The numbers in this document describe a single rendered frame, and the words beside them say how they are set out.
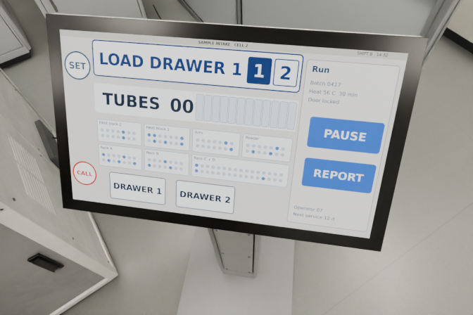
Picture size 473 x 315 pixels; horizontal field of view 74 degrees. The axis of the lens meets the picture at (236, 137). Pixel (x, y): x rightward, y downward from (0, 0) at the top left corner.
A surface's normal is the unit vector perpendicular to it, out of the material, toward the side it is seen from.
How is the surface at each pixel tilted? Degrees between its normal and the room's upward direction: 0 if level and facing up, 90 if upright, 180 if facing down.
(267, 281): 5
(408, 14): 90
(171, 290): 0
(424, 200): 0
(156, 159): 50
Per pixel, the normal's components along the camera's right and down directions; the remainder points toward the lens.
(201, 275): -0.12, -0.57
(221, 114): -0.14, 0.26
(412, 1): -0.86, 0.44
